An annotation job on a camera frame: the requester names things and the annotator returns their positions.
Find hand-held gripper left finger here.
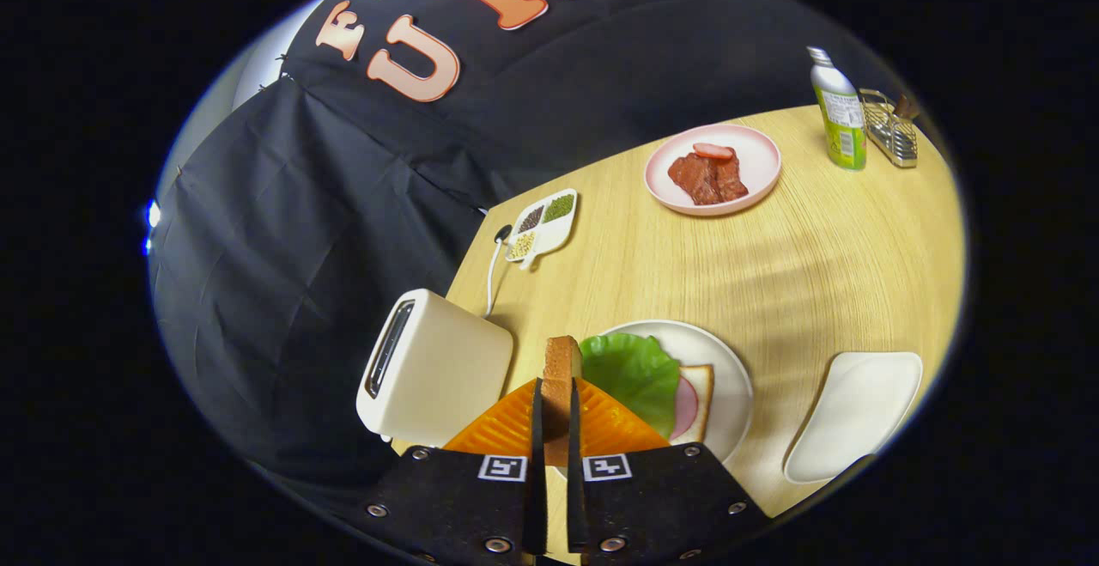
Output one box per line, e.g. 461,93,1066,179
356,377,549,566

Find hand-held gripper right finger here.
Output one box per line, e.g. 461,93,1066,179
565,377,774,566

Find toasted bread slice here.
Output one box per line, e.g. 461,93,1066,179
542,336,584,467

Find green lettuce leaf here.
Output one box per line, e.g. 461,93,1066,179
579,332,682,440

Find pink ham slice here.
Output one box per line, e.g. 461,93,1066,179
670,377,699,441

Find white toaster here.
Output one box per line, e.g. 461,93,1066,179
356,289,514,448

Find bread slice with crust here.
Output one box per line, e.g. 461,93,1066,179
670,364,715,445

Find round white plate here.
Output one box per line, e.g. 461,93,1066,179
554,319,755,481

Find white divided seasoning dish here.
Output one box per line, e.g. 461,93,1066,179
505,189,579,271

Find white square plate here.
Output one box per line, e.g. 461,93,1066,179
783,351,924,485

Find black backdrop cloth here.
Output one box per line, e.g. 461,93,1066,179
146,0,945,507

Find brown meat pieces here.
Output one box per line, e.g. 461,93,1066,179
667,152,750,206

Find pink plate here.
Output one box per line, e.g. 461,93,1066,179
644,124,782,217

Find green label metal bottle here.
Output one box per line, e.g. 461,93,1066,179
806,46,868,171

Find white toaster cable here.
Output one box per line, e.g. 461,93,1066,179
486,224,513,320

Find metal wire basket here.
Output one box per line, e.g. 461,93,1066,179
860,88,920,169

